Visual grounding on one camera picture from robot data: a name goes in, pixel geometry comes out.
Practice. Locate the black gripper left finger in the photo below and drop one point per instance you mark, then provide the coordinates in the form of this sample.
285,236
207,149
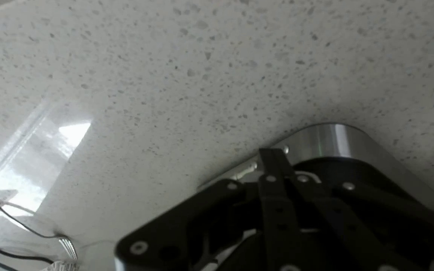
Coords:
218,220

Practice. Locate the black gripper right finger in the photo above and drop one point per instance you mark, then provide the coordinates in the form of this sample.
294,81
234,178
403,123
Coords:
358,226

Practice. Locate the black steel coffee maker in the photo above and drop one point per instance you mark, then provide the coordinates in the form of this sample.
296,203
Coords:
347,143

